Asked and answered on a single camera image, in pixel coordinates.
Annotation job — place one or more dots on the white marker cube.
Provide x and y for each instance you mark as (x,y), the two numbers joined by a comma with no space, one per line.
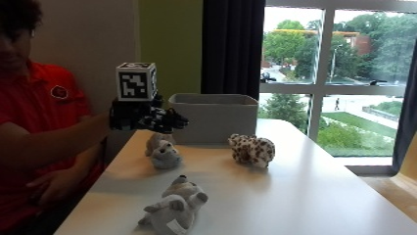
(135,81)

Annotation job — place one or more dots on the spotted white plush leopard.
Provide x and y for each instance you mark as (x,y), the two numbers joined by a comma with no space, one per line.
(252,150)

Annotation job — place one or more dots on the dark curtain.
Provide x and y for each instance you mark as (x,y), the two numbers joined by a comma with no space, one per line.
(232,47)

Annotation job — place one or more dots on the grey plush wolf with tag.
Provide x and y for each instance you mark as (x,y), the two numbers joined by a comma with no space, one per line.
(176,205)

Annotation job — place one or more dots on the white window frame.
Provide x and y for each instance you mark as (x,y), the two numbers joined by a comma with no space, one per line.
(324,86)

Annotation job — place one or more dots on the grey fabric storage box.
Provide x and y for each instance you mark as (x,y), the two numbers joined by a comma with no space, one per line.
(215,119)

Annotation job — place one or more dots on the the person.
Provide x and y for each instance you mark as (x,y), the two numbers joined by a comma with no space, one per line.
(35,101)

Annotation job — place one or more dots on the small grey plush animal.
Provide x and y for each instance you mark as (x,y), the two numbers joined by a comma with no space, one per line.
(163,151)

